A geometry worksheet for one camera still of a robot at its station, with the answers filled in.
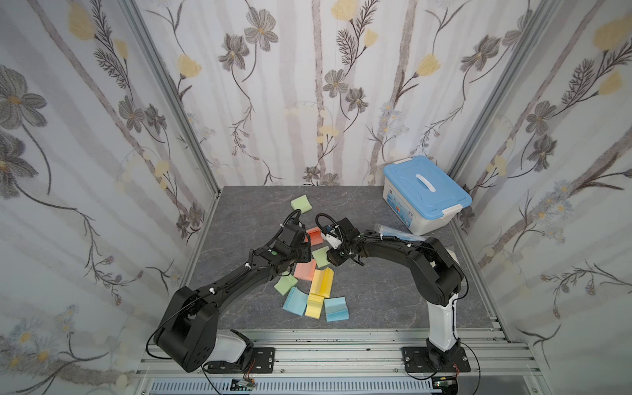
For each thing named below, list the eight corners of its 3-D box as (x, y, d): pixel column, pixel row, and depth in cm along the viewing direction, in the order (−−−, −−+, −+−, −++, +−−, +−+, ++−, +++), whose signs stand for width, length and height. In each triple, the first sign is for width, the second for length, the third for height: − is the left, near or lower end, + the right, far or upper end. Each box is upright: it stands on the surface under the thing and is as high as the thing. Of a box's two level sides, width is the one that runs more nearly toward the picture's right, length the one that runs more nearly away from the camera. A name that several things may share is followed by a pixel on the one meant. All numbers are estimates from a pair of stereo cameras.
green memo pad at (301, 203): (298, 215, 114) (298, 211, 111) (290, 205, 118) (290, 201, 115) (313, 208, 116) (313, 204, 114) (305, 198, 121) (305, 194, 118)
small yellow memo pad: (305, 316, 85) (305, 312, 82) (310, 296, 89) (310, 292, 86) (319, 319, 84) (319, 316, 81) (323, 299, 89) (324, 295, 86)
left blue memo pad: (284, 309, 86) (282, 306, 83) (292, 290, 91) (291, 285, 88) (303, 316, 85) (302, 313, 82) (310, 296, 89) (310, 292, 86)
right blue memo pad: (326, 322, 84) (326, 319, 81) (324, 301, 88) (324, 298, 86) (348, 319, 84) (349, 317, 82) (345, 299, 89) (345, 296, 86)
